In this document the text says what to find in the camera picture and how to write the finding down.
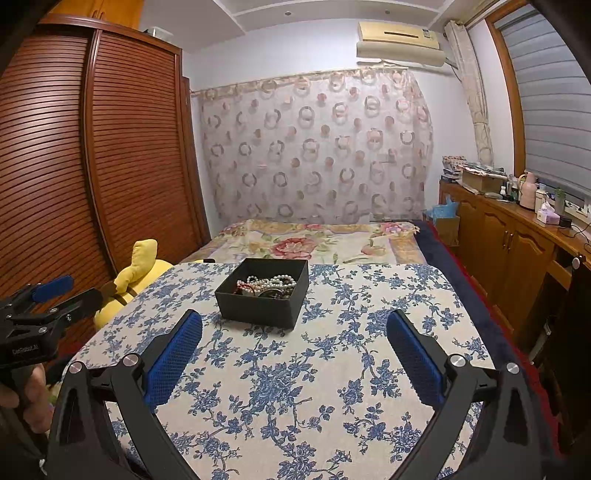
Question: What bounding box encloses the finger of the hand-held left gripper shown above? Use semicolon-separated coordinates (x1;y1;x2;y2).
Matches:
7;275;75;308
39;288;105;328

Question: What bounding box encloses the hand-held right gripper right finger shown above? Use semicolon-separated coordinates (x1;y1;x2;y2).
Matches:
385;310;555;480

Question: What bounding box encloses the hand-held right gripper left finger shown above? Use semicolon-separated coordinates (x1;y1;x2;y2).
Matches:
46;308;204;480

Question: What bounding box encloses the black cardboard box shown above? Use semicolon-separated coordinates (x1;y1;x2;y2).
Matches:
215;257;309;330

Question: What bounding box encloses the pearl necklace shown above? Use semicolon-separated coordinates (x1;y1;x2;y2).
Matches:
236;274;297;298

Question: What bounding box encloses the person's left hand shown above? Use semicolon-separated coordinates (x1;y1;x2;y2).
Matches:
0;363;52;416

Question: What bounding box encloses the yellow plush toy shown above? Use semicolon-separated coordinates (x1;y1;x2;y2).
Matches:
93;239;174;330

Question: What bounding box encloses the dark blue blanket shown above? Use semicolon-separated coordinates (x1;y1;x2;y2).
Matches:
413;220;525;370

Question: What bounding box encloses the blue floral tablecloth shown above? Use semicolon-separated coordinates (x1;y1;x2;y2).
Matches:
62;262;485;480

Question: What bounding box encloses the wooden louvered wardrobe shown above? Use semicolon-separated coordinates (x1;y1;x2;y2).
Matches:
0;14;211;352

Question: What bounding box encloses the cardboard box with blue paper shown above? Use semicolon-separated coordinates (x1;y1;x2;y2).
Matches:
424;196;461;246

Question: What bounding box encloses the wooden sideboard cabinet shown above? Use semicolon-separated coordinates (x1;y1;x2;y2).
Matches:
438;179;591;326

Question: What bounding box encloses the dark furniture piece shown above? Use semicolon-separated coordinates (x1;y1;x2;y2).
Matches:
526;255;591;457

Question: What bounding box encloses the floral bedspread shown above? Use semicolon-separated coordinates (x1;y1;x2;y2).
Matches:
196;219;419;267

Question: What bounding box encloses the open cardboard box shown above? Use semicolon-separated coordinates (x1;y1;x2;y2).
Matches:
462;166;507;194

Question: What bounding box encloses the stack of books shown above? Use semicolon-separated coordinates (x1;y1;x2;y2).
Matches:
442;155;465;182

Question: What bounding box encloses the pink tissue box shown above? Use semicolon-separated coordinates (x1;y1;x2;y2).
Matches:
536;203;560;227

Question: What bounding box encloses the pink thermos jug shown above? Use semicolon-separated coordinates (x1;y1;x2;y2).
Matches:
518;172;539;211

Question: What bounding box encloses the circle-patterned sheer curtain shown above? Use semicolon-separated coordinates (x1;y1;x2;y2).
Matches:
194;67;435;225

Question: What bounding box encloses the beige side curtain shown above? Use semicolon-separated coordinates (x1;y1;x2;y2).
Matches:
445;21;495;167

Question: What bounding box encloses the grey window blind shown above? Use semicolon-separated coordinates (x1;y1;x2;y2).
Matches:
501;7;591;200

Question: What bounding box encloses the wall air conditioner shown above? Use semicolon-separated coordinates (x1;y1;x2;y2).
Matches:
355;19;447;70

